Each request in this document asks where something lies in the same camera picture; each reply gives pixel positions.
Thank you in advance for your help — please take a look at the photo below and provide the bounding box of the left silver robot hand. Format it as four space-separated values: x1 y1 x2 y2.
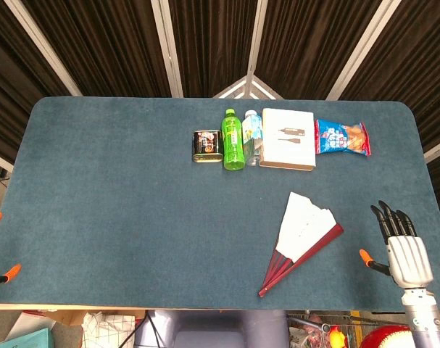
0 212 22 289

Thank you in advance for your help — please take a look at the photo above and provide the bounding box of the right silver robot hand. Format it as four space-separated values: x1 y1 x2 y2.
360 200 433 290

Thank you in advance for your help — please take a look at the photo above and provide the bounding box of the white red-ribbed folding fan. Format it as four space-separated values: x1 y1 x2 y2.
257 191 345 299

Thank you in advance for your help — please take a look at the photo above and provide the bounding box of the teal cardboard box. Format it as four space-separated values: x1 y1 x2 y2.
0 328 56 348

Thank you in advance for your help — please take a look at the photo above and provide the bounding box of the brown cardboard box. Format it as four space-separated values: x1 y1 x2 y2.
22 310 146 327

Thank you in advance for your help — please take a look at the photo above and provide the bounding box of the orange yellow toy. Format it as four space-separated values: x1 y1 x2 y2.
328 325 348 348

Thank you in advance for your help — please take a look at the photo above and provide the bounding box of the white checked cloth bag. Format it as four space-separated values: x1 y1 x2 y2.
81 311 136 348

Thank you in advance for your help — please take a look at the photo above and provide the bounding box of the red patterned bag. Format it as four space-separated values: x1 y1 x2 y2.
289 313 331 348

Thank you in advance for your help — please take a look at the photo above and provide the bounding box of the blue felt table cover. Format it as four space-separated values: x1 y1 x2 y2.
0 96 440 313

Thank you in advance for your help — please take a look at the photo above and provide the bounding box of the blue red snack bag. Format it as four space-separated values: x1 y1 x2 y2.
314 118 372 157

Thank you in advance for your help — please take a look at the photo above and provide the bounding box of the white product box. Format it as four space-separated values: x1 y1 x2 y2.
259 107 317 172

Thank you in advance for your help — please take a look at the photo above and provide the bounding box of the dark brown pleated curtain panel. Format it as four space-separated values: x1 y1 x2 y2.
339 0 440 155
255 0 383 101
21 0 172 98
0 0 72 155
167 0 259 98

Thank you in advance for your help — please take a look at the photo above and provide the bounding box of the clear bottle blue-white label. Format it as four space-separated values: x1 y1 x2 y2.
241 109 265 167

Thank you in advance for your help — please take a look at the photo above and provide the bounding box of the purple-grey robot torso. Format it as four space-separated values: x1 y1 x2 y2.
134 310 290 348

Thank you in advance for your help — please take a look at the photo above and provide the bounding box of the green tea bottle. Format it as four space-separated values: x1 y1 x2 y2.
222 108 246 171

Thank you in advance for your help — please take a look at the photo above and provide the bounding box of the black food can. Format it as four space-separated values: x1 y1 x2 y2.
192 130 223 165

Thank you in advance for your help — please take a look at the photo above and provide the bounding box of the metal wire basket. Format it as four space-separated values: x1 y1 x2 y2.
288 310 405 348

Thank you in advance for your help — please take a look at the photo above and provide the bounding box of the white partition frame post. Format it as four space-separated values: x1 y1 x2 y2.
150 0 185 98
325 0 402 102
4 0 83 97
0 148 14 174
423 136 440 165

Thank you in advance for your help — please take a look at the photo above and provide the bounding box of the white post with triangular foot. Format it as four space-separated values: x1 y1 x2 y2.
212 0 284 100

